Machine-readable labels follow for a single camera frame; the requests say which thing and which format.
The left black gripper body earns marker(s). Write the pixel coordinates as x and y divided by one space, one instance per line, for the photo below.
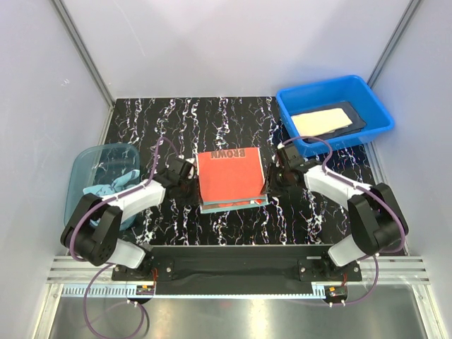
189 193

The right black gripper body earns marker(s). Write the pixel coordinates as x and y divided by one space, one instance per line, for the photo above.
277 180

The brown towel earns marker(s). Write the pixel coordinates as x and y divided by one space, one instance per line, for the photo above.
230 179

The yellow towel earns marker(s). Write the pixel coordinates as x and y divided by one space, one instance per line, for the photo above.
320 122

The light blue patterned towel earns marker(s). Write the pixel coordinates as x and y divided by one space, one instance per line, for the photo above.
120 184

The dark grey-blue towel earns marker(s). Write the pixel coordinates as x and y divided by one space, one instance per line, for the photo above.
358 122

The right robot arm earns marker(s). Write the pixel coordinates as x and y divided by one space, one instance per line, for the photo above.
377 223

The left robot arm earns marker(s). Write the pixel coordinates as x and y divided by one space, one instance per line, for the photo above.
92 232

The clear teal plastic bin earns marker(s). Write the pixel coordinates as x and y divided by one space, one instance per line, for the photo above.
99 165

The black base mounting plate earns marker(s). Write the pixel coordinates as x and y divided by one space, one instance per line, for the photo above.
206 261

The blue plastic bin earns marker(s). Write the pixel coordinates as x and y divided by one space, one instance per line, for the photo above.
351 90

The aluminium rail with cable duct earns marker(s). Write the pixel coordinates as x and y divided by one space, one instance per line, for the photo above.
81 279

